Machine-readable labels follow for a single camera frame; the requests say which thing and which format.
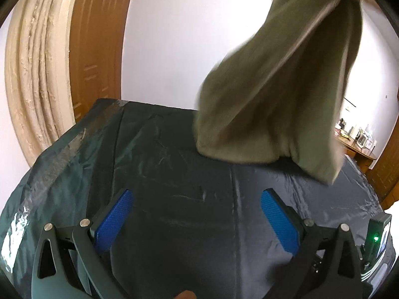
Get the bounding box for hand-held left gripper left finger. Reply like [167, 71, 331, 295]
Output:
[31, 188, 134, 299]

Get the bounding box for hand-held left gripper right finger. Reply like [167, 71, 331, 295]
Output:
[260, 188, 373, 299]

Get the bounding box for brown and green fleece robe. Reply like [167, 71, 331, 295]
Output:
[193, 0, 365, 184]

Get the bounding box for wooden desk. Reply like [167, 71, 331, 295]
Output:
[335, 128, 378, 172]

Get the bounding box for clear tape strip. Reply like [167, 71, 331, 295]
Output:
[1, 99, 130, 271]

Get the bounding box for dark bed sheet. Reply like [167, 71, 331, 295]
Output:
[0, 98, 396, 299]

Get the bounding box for brown wooden door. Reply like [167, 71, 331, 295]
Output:
[70, 0, 138, 122]

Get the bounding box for beige curtain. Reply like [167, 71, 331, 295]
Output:
[4, 0, 82, 165]

